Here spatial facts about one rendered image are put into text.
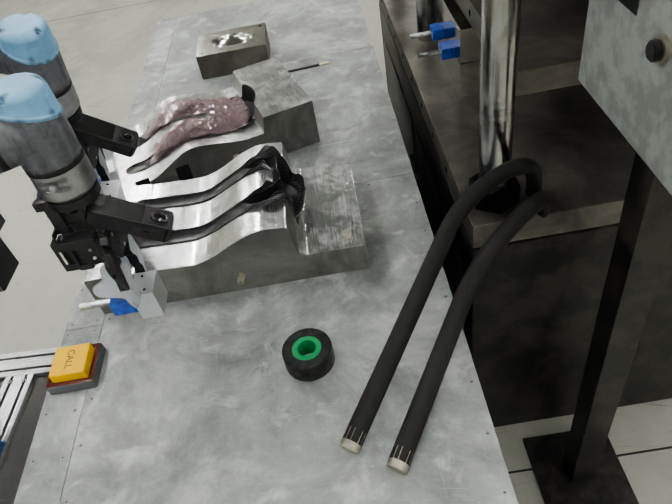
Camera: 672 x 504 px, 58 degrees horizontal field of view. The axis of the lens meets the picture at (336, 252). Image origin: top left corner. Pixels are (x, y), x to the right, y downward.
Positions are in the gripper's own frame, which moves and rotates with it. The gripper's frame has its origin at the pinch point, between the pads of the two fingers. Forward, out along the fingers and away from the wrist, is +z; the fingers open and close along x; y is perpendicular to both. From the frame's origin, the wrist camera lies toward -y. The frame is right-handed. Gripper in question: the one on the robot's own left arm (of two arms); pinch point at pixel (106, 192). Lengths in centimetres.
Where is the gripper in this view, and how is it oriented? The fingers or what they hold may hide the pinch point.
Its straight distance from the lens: 123.8
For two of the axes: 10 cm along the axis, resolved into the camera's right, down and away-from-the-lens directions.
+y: -9.9, 0.8, -0.7
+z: 0.0, 6.2, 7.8
